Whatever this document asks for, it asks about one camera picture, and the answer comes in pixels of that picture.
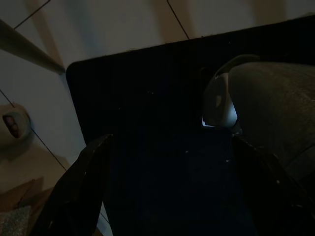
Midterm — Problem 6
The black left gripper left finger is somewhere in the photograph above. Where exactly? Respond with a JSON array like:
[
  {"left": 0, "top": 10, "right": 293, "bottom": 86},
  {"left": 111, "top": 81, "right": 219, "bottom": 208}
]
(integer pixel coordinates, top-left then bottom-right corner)
[{"left": 29, "top": 133, "right": 114, "bottom": 236}]

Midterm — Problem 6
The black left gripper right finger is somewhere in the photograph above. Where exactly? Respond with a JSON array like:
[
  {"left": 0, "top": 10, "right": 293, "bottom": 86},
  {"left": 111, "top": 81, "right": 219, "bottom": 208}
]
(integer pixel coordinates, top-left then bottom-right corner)
[{"left": 230, "top": 134, "right": 315, "bottom": 236}]

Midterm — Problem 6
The brown cardboard piece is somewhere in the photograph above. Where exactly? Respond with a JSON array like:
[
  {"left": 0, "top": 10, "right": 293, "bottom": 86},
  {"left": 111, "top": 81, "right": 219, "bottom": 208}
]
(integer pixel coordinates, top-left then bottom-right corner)
[{"left": 0, "top": 177, "right": 56, "bottom": 236}]

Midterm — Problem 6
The person's foot in slipper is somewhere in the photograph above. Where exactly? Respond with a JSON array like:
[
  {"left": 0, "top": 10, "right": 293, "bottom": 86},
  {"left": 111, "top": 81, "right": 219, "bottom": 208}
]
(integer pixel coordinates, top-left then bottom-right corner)
[{"left": 0, "top": 102, "right": 32, "bottom": 150}]

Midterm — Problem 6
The black floor mat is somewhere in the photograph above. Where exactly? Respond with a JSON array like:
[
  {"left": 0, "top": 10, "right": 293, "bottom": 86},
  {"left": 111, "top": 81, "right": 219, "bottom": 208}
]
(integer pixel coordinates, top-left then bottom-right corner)
[{"left": 65, "top": 14, "right": 315, "bottom": 236}]

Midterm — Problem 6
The light wooden table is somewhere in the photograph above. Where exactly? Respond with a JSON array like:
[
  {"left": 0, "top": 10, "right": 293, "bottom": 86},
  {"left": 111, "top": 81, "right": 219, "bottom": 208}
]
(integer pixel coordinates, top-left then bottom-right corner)
[{"left": 0, "top": 18, "right": 66, "bottom": 74}]

